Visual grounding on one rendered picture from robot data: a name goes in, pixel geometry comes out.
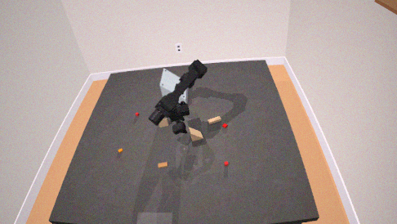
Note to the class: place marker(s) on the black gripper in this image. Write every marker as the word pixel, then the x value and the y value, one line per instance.
pixel 179 126

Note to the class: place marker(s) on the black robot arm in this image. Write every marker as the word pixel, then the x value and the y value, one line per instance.
pixel 168 102

